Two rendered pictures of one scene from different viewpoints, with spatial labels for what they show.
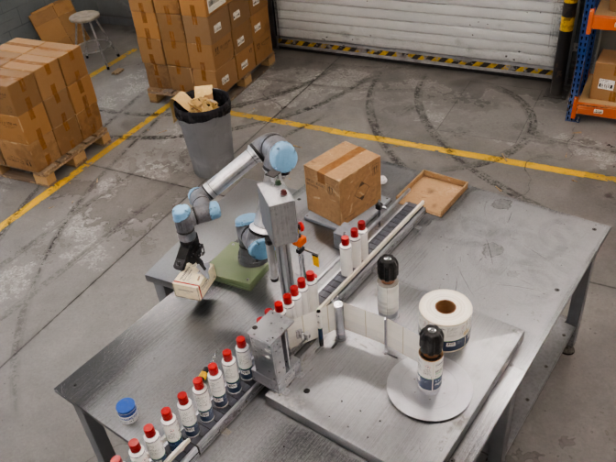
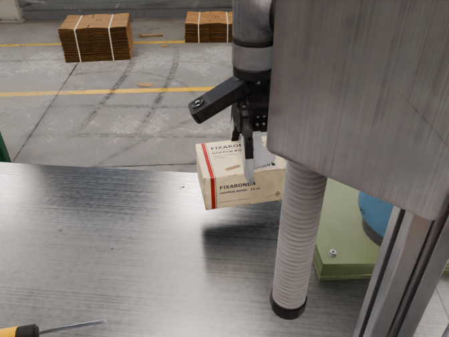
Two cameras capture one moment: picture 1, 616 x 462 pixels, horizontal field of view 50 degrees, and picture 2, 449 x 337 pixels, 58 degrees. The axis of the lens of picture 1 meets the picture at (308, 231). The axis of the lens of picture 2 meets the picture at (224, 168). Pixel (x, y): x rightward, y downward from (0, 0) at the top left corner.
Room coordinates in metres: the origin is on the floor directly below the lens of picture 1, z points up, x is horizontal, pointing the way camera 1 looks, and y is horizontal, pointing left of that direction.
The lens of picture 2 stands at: (1.82, -0.02, 1.41)
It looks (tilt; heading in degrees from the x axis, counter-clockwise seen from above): 35 degrees down; 56
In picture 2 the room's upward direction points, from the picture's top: straight up
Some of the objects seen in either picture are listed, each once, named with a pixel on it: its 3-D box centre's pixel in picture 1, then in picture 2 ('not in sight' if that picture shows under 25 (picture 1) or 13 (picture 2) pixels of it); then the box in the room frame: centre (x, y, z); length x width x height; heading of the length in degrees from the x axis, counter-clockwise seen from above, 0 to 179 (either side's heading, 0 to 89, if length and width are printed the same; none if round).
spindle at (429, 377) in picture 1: (430, 358); not in sight; (1.56, -0.38, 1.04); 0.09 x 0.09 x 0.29
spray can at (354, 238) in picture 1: (355, 247); not in sight; (2.28, -0.20, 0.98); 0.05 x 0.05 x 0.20
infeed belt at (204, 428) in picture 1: (322, 303); not in sight; (2.07, -0.03, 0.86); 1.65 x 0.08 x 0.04; 141
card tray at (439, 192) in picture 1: (432, 192); not in sight; (2.84, -0.66, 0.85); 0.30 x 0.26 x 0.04; 141
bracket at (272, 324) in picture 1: (270, 326); not in sight; (1.68, 0.16, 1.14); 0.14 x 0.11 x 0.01; 141
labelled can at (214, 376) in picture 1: (216, 384); not in sight; (1.58, 0.38, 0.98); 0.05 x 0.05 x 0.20
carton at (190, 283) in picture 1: (194, 280); (239, 170); (2.22, 0.51, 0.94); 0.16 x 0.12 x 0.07; 157
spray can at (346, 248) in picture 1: (346, 256); not in sight; (2.23, -0.15, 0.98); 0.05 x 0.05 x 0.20
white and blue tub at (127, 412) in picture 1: (127, 411); not in sight; (1.60, 0.73, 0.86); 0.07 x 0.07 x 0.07
